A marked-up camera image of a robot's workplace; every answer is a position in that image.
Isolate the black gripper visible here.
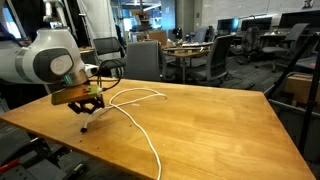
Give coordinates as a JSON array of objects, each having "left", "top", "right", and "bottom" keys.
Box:
[{"left": 67, "top": 97, "right": 106, "bottom": 115}]

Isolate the white rope with black end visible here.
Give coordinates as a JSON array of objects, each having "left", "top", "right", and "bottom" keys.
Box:
[{"left": 80, "top": 87, "right": 168, "bottom": 180}]

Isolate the black mesh chair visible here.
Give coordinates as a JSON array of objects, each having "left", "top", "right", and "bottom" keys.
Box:
[{"left": 92, "top": 36, "right": 127, "bottom": 78}]

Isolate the grey padded office chair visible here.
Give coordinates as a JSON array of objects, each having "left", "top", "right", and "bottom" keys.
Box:
[{"left": 124, "top": 39, "right": 168, "bottom": 83}]

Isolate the cluttered wooden desk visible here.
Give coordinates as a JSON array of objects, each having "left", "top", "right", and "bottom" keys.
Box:
[{"left": 162, "top": 41, "right": 214, "bottom": 84}]

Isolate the grey mesh office chair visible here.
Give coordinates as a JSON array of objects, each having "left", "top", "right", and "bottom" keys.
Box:
[{"left": 186, "top": 34, "right": 236, "bottom": 88}]

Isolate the black computer monitor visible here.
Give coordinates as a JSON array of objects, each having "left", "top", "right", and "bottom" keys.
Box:
[
  {"left": 240, "top": 16, "right": 273, "bottom": 32},
  {"left": 216, "top": 18, "right": 240, "bottom": 33},
  {"left": 278, "top": 9, "right": 320, "bottom": 29}
]

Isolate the dark office chair with jacket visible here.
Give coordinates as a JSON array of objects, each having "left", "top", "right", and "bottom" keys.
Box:
[{"left": 240, "top": 26, "right": 264, "bottom": 64}]

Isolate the grey bin with cardboard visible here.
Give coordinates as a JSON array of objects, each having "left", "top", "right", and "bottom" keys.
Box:
[{"left": 268, "top": 71, "right": 320, "bottom": 164}]

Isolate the black tripod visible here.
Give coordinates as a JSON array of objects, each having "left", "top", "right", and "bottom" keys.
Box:
[{"left": 266, "top": 31, "right": 320, "bottom": 156}]

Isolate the tan and green wrist camera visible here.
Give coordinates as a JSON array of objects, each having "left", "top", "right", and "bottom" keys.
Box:
[{"left": 50, "top": 84, "right": 103, "bottom": 106}]

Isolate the black camera cable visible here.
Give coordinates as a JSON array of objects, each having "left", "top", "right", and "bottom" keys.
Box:
[{"left": 97, "top": 58, "right": 127, "bottom": 92}]

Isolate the orange-handled black clamp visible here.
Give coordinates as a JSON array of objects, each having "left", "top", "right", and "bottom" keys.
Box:
[{"left": 0, "top": 138, "right": 69, "bottom": 174}]

